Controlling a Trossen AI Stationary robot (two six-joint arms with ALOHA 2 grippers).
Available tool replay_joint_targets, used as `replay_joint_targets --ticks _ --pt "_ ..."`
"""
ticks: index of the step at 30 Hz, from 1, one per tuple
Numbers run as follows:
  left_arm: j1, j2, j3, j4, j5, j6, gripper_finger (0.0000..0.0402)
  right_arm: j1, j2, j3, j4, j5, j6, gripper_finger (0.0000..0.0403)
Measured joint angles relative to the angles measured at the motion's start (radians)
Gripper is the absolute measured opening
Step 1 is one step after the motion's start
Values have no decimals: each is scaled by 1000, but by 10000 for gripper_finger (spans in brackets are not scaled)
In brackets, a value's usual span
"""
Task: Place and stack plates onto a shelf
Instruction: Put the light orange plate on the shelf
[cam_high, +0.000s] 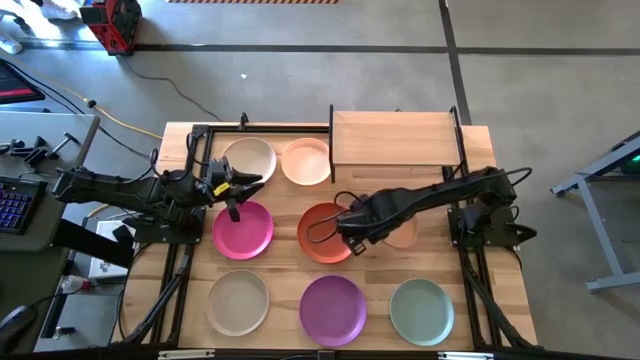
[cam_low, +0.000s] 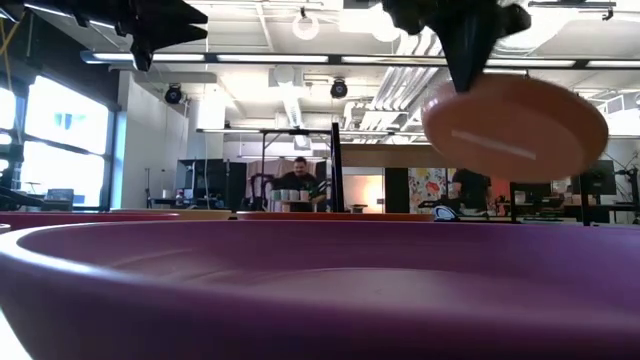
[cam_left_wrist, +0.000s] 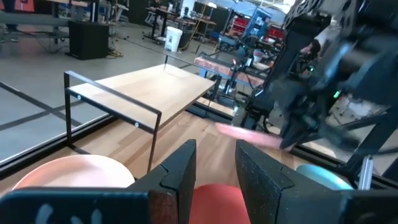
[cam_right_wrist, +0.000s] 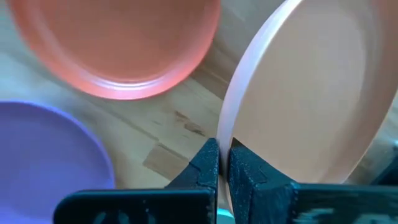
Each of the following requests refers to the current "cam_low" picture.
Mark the black metal rack frame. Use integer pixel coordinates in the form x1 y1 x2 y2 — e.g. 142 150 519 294
197 128 334 211

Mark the white ring ceiling lamp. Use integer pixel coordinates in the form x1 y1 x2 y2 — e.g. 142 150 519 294
292 12 321 41

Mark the person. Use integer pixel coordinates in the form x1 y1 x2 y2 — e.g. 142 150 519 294
451 168 494 215
272 156 329 211

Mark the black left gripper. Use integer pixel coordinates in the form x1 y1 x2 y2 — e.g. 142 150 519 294
112 0 209 72

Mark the blue white rounded object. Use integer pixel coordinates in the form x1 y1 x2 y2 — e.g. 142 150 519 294
432 205 460 223

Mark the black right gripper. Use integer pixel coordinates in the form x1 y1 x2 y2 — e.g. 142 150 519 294
382 0 531 93

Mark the peach plate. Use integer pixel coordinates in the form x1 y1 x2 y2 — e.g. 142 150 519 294
421 73 610 184

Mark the purple plate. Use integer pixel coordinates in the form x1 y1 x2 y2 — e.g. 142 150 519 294
0 219 640 360

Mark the large bright window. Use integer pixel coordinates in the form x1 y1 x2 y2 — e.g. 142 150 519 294
0 74 116 210

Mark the dark laptop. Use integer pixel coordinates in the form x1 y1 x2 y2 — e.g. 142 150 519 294
44 188 75 211

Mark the black bar with light strips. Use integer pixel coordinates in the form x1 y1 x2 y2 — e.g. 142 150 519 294
79 49 640 70

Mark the black panel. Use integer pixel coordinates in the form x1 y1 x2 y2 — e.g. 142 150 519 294
384 167 410 214

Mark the black monitor on arm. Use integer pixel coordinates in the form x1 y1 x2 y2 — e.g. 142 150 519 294
569 159 618 197

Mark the wooden shelf with black legs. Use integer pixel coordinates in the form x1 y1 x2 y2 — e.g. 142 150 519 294
329 122 594 227

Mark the black computer monitor back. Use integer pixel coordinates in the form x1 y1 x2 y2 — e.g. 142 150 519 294
177 158 247 210

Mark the beige curtain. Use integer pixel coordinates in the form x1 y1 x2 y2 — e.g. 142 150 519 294
245 159 296 211

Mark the magenta pink plate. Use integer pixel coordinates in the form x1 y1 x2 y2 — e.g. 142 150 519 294
0 211 182 232

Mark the colourful floral panel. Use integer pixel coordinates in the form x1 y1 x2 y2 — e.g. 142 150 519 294
408 167 454 215

